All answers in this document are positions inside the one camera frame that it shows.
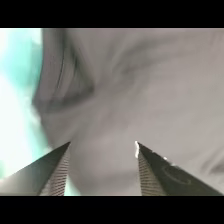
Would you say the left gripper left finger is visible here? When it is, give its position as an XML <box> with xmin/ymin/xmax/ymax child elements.
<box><xmin>0</xmin><ymin>141</ymin><xmax>72</xmax><ymax>197</ymax></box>

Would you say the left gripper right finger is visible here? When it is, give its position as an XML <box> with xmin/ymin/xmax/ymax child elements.
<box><xmin>134</xmin><ymin>140</ymin><xmax>224</xmax><ymax>197</ymax></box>

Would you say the grey T-shirt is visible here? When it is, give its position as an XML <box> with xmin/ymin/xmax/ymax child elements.
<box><xmin>32</xmin><ymin>27</ymin><xmax>224</xmax><ymax>197</ymax></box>

